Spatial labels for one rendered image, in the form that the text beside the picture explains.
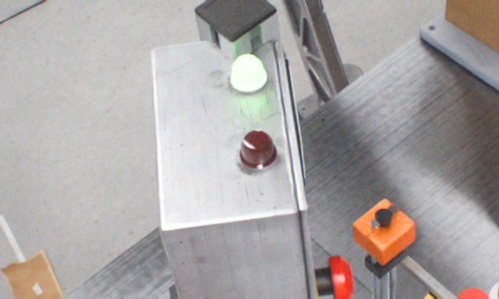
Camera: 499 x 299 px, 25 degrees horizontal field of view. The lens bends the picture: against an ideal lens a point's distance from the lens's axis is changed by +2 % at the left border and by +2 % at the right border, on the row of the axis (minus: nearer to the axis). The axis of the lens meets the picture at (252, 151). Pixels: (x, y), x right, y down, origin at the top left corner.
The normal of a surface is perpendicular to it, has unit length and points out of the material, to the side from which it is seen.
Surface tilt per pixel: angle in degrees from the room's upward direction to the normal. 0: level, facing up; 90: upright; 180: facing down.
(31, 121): 0
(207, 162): 0
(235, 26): 0
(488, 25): 90
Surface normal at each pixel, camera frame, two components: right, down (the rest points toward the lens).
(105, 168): -0.10, -0.61
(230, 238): 0.10, 0.78
